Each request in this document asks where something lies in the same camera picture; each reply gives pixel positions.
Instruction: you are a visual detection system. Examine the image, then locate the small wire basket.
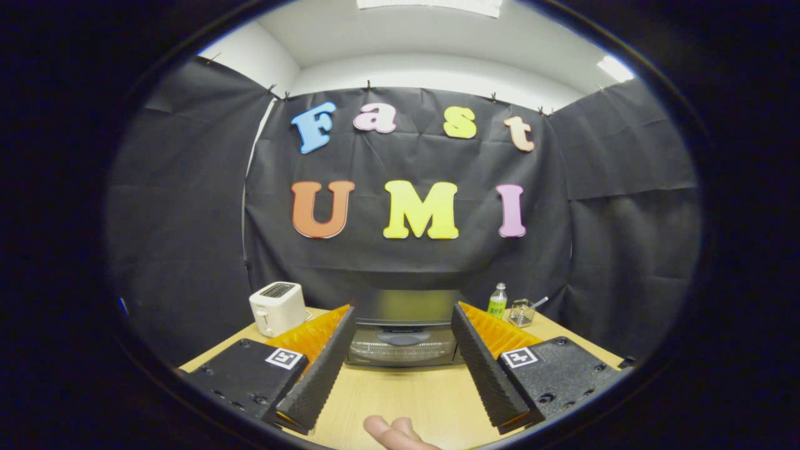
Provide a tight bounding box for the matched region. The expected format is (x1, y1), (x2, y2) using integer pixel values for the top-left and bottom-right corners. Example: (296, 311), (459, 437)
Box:
(507, 299), (536, 328)

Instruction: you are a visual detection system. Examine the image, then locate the white pop-up toaster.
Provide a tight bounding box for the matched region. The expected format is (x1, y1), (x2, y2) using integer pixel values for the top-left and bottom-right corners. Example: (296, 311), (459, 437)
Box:
(249, 282), (307, 338)

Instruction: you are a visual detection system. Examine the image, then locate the black toaster oven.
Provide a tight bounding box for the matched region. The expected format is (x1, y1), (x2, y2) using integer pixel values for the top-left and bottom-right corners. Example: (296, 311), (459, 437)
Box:
(346, 289), (467, 368)

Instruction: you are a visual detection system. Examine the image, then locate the green label plastic bottle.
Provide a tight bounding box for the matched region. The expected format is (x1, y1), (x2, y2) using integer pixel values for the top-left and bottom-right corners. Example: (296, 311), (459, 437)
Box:
(487, 282), (508, 320)

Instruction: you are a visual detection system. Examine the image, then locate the long ceiling light panel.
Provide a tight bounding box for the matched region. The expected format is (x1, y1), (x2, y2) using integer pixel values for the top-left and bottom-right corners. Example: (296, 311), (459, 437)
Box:
(356, 0), (503, 18)

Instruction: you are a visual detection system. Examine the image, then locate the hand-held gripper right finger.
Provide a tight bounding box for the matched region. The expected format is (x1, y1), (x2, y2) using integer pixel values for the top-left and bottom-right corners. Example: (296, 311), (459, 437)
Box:
(451, 302), (635, 435)

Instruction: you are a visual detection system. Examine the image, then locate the small ceiling light panel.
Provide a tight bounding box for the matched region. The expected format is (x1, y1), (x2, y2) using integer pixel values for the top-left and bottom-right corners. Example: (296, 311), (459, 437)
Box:
(597, 55), (636, 83)

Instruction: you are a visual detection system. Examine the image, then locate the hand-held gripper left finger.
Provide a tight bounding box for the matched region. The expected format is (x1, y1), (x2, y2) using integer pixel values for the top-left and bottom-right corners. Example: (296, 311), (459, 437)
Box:
(184, 304), (356, 436)

